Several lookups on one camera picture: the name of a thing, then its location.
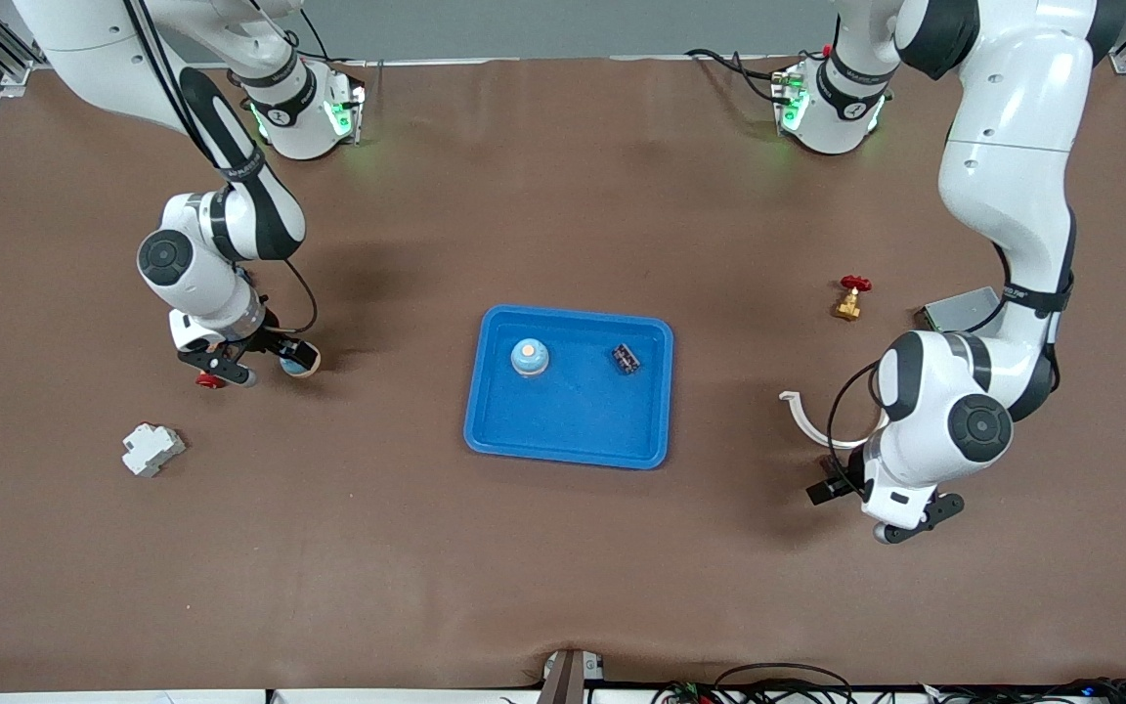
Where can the red yellow stacked push button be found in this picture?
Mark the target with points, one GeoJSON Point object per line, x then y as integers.
{"type": "Point", "coordinates": [209, 381]}

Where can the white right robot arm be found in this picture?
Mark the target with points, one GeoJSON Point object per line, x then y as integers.
{"type": "Point", "coordinates": [84, 39]}

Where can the grey metal camera stand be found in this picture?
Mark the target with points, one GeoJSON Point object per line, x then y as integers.
{"type": "Point", "coordinates": [568, 677]}

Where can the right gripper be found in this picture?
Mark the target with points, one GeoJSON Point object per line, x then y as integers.
{"type": "Point", "coordinates": [273, 343]}

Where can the white circuit breaker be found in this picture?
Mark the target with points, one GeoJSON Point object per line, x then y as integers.
{"type": "Point", "coordinates": [152, 450]}

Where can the blue desk bell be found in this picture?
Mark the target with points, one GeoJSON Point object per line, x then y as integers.
{"type": "Point", "coordinates": [301, 367]}
{"type": "Point", "coordinates": [529, 360]}

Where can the grey metal power supply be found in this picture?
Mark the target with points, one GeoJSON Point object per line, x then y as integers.
{"type": "Point", "coordinates": [959, 311]}

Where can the brown table mat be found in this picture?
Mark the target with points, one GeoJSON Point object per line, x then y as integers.
{"type": "Point", "coordinates": [563, 548]}

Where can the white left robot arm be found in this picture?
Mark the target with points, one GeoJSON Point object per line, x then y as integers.
{"type": "Point", "coordinates": [1003, 147]}

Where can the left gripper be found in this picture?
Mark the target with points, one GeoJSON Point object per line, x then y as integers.
{"type": "Point", "coordinates": [850, 479]}

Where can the large brown electrolytic capacitor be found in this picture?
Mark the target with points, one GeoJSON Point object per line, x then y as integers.
{"type": "Point", "coordinates": [829, 463]}

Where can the blue plastic tray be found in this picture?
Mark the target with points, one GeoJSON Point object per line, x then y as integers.
{"type": "Point", "coordinates": [573, 411]}

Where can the small brown electrolytic capacitor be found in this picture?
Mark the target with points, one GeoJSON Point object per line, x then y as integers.
{"type": "Point", "coordinates": [627, 359]}

